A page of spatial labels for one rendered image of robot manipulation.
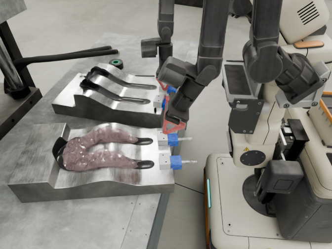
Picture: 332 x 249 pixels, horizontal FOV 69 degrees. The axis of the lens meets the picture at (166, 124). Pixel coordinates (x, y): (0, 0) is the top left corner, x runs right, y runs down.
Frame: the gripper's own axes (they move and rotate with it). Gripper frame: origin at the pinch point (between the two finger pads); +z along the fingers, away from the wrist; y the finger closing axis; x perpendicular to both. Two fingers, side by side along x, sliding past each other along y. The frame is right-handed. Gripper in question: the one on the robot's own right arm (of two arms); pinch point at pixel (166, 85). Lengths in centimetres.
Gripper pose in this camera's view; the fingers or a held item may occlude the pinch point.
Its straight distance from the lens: 110.6
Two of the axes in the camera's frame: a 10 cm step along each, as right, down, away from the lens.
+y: -2.1, 6.7, -7.1
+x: 9.8, 1.4, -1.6
